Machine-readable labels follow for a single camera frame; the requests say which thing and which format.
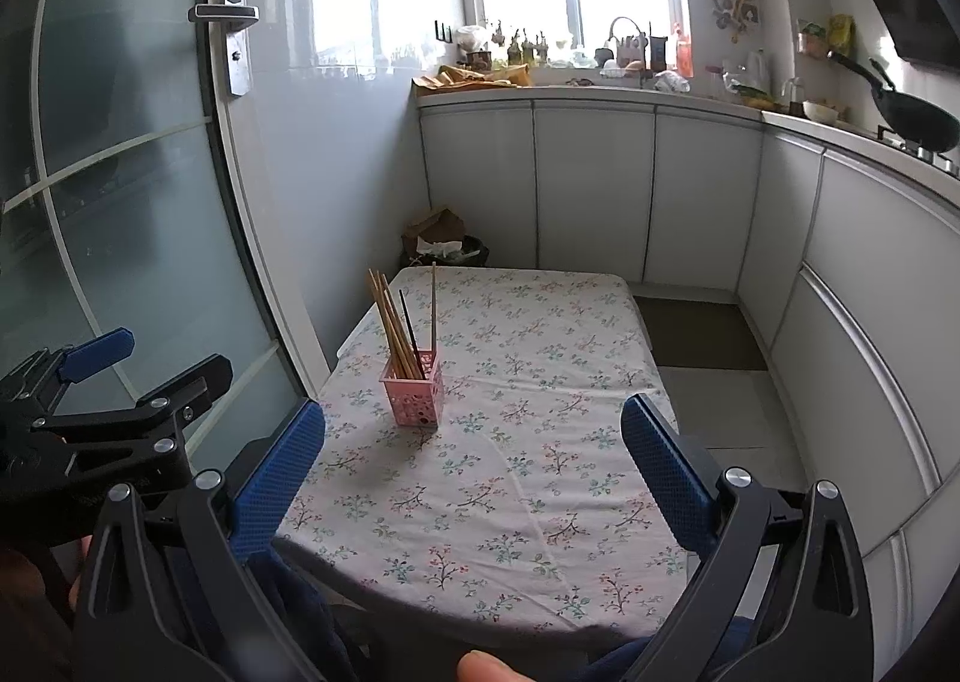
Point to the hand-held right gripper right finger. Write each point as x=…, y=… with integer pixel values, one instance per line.
x=667, y=479

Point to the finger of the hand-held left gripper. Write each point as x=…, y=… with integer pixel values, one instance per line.
x=187, y=383
x=97, y=353

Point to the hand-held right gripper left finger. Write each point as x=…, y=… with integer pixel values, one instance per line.
x=277, y=479

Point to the pink plastic basket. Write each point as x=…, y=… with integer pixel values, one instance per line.
x=412, y=401

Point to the wooden chopstick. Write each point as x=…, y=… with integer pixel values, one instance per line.
x=405, y=329
x=386, y=322
x=433, y=314
x=395, y=326

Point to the black chopstick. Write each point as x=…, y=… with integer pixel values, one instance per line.
x=412, y=333

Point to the person's left hand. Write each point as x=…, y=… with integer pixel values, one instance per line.
x=81, y=577

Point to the person's right hand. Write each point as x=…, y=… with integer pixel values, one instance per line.
x=487, y=668

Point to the dark blue pants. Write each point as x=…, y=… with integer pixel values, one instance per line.
x=300, y=614

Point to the frosted glass sliding door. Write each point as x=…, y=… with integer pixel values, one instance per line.
x=112, y=202

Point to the floral tablecloth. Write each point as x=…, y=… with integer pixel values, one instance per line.
x=510, y=472

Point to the white table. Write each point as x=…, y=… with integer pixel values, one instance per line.
x=352, y=341

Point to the black trash bin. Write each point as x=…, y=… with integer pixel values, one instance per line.
x=476, y=253

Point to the white kitchen cabinets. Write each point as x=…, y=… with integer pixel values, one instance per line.
x=592, y=187

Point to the white bowl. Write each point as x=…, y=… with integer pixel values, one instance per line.
x=820, y=111

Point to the gas stove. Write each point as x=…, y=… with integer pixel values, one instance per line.
x=937, y=161

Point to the yellow paper bags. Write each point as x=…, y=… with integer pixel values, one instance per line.
x=480, y=76

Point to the red bottle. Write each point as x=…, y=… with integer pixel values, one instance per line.
x=683, y=51

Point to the black wok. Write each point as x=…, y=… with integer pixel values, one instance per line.
x=919, y=116

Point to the white plastic bag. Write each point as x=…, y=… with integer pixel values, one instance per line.
x=471, y=39

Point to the yellow green packet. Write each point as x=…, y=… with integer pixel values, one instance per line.
x=840, y=33

